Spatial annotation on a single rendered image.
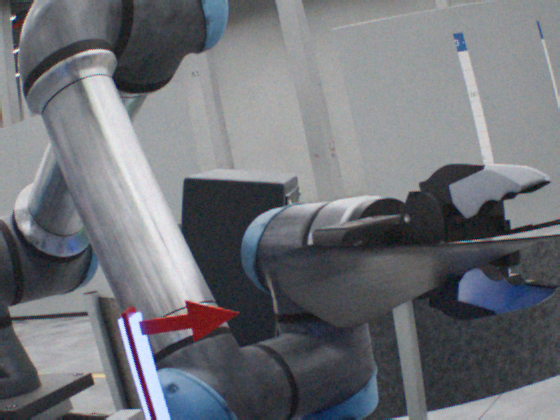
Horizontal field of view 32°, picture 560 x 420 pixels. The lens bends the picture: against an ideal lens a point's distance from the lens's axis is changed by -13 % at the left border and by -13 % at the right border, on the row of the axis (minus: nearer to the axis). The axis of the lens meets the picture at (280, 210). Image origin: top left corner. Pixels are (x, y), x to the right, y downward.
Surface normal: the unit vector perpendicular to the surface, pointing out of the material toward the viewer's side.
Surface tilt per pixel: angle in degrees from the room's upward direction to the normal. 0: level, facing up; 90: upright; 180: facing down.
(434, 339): 90
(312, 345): 47
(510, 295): 84
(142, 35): 131
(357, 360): 91
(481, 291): 84
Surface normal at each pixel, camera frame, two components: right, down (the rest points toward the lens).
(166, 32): 0.62, 0.58
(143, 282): -0.19, -0.19
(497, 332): -0.11, 0.07
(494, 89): -0.48, 0.14
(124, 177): 0.31, -0.42
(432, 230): -0.84, 0.09
